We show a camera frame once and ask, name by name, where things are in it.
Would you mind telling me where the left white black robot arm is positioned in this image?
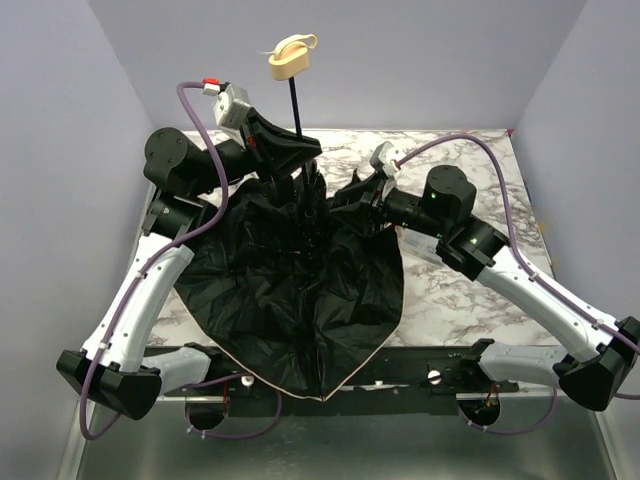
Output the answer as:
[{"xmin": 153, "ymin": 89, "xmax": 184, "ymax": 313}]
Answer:
[{"xmin": 56, "ymin": 109, "xmax": 322, "ymax": 420}]

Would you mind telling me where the clear plastic box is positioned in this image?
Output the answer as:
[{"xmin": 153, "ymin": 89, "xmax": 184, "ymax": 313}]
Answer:
[{"xmin": 400, "ymin": 229, "xmax": 443, "ymax": 265}]

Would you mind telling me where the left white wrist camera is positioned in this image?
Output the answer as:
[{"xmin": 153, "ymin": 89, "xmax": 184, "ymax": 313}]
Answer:
[{"xmin": 213, "ymin": 84, "xmax": 251, "ymax": 145}]

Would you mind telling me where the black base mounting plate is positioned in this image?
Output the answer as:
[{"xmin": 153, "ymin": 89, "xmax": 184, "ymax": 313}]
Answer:
[{"xmin": 157, "ymin": 346, "xmax": 492, "ymax": 418}]

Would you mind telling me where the aluminium frame rail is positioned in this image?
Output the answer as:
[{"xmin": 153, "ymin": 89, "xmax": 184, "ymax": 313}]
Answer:
[{"xmin": 157, "ymin": 387, "xmax": 552, "ymax": 403}]

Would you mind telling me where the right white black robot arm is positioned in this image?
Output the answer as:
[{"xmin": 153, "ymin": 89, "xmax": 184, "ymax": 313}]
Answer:
[{"xmin": 330, "ymin": 165, "xmax": 639, "ymax": 412}]

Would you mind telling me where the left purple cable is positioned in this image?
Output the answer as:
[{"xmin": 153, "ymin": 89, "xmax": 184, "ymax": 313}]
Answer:
[{"xmin": 79, "ymin": 77, "xmax": 284, "ymax": 441}]

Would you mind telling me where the beige umbrella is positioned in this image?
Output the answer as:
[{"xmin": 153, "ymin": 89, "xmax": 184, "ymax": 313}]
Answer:
[{"xmin": 172, "ymin": 32, "xmax": 405, "ymax": 402}]

